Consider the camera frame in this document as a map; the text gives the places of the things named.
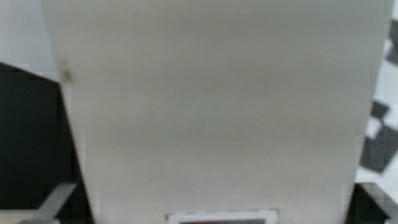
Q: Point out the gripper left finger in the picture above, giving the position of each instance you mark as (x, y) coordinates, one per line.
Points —
(54, 203)

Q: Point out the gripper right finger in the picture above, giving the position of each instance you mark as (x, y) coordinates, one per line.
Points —
(384, 201)

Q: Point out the white cabinet body box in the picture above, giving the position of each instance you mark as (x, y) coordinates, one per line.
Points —
(217, 90)

